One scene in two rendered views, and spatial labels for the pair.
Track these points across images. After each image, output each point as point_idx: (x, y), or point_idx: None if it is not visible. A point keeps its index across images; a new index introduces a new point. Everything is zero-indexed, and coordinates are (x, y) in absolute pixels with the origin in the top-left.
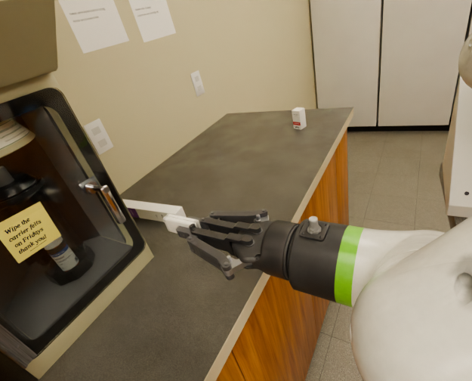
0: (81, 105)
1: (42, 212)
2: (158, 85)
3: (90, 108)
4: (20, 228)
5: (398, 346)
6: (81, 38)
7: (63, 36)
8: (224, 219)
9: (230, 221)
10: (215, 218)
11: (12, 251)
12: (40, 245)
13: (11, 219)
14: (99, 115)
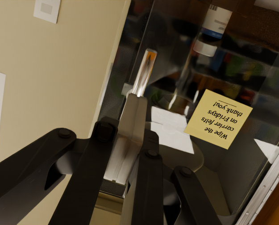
0: (41, 39)
1: (192, 122)
2: None
3: (35, 31)
4: (217, 129)
5: None
6: None
7: (15, 94)
8: (40, 189)
9: (27, 194)
10: (57, 169)
11: (242, 121)
12: (226, 102)
13: (213, 140)
14: (30, 18)
